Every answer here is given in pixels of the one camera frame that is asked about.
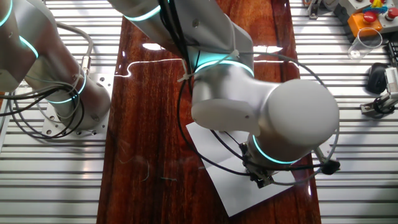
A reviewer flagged black keyboard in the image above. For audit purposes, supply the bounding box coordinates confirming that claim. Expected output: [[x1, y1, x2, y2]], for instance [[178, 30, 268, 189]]
[[385, 40, 398, 68]]

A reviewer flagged small silver camera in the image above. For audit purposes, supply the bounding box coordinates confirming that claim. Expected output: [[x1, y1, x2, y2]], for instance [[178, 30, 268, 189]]
[[384, 67, 398, 103]]

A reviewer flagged grey box with red button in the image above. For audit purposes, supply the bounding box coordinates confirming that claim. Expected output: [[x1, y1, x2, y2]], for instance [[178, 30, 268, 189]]
[[337, 0, 398, 34]]

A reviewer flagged glossy red-brown wooden board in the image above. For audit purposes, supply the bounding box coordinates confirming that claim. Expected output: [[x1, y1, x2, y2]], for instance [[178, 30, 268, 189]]
[[96, 0, 322, 224]]

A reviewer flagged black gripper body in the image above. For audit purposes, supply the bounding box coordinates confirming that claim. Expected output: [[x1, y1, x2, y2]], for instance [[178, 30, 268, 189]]
[[241, 141, 280, 181]]

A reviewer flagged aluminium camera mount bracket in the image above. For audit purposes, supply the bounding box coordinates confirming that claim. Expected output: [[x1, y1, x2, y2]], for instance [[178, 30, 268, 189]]
[[360, 93, 398, 119]]

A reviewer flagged thick black gripper cable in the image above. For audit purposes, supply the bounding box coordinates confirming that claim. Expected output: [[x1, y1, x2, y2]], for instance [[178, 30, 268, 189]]
[[175, 79, 252, 177]]

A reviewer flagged colourful toy figure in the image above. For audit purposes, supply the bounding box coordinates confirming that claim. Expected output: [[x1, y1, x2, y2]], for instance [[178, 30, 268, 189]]
[[362, 0, 389, 15]]

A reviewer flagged orange emergency stop box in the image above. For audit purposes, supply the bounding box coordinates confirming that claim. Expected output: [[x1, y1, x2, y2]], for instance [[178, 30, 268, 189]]
[[347, 11, 384, 39]]

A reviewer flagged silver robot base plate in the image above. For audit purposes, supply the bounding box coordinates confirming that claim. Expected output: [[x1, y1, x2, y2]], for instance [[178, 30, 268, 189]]
[[42, 73, 114, 141]]

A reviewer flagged white paper sheet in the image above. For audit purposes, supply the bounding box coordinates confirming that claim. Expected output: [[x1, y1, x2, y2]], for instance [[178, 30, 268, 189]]
[[185, 121, 296, 218]]

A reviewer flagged clear plastic cup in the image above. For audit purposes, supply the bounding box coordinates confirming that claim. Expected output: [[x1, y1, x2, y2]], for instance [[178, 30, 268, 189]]
[[347, 27, 384, 60]]

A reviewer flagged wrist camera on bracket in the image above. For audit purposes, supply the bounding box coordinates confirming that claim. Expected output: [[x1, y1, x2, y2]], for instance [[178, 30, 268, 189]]
[[312, 146, 341, 175]]

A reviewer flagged black computer mouse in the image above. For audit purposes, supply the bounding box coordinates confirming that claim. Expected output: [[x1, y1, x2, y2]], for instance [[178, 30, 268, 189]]
[[366, 62, 389, 95]]

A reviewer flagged thick grey base cable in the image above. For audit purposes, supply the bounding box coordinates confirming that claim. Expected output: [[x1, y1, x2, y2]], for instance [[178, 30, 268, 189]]
[[55, 21, 95, 75]]

